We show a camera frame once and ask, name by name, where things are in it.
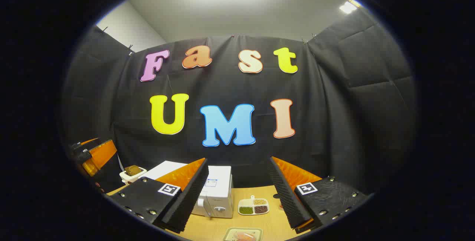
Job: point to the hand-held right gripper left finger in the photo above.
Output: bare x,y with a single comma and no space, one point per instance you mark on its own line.
187,196

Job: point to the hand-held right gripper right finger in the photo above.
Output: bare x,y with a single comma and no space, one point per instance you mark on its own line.
287,200

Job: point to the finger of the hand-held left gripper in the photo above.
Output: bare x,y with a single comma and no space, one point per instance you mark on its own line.
102,155
79,152

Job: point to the white microwave oven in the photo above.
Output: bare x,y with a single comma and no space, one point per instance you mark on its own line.
220,181

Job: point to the orange breaded bun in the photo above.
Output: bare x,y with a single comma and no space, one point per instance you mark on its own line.
245,237

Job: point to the brown bread slice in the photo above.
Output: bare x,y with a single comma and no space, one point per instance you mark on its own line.
133,170

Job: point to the white toaster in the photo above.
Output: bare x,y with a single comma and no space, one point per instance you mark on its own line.
128,178

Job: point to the white divided dish of beans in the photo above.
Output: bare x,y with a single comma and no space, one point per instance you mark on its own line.
253,206

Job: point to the pale green rectangular plate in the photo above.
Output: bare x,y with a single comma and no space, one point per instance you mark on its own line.
232,233

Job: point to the small ceiling light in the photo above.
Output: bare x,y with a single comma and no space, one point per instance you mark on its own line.
348,7

